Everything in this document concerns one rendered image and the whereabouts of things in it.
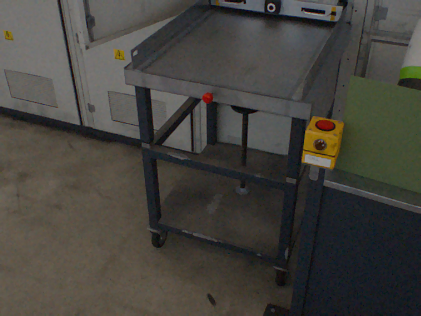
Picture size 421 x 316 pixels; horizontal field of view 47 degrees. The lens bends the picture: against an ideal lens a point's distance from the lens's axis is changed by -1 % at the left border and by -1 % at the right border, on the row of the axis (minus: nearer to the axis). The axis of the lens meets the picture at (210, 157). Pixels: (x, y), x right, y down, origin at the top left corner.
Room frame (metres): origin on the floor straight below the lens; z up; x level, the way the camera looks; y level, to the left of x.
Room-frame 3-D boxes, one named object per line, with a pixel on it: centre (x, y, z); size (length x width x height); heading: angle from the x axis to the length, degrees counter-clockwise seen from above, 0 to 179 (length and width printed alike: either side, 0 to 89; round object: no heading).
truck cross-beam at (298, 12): (1.94, -0.26, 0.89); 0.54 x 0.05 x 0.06; 67
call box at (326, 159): (1.01, -0.28, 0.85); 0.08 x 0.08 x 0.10; 67
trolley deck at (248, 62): (1.65, -0.14, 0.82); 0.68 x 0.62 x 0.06; 157
